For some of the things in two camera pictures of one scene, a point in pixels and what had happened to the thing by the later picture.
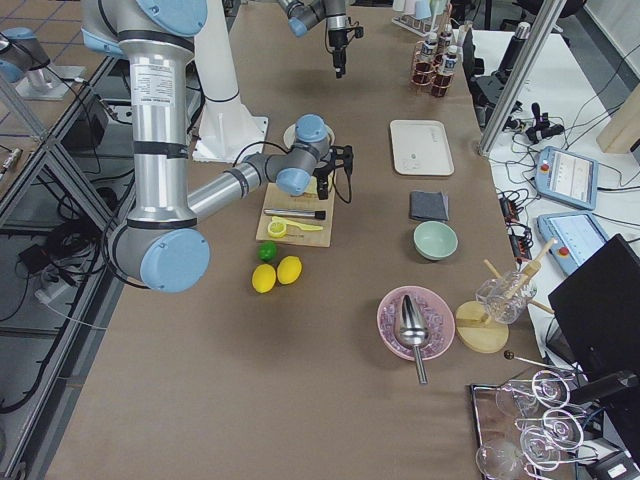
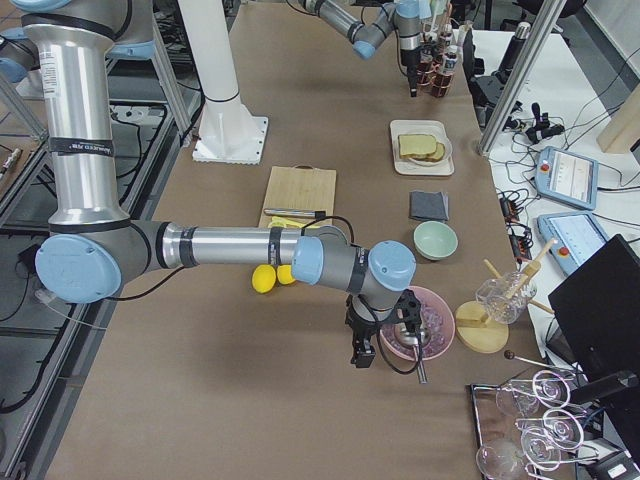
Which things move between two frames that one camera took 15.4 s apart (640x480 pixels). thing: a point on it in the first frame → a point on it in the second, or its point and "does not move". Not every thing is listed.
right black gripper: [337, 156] → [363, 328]
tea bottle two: [445, 40] does not move
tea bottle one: [424, 68] does not move
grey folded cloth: [430, 205] does not move
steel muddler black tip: [312, 214] does not move
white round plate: [290, 135] → [439, 139]
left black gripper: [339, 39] → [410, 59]
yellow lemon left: [264, 277] does not move
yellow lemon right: [289, 269] does not move
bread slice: [311, 190] → [416, 146]
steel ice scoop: [413, 332] does not move
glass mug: [505, 298] does not move
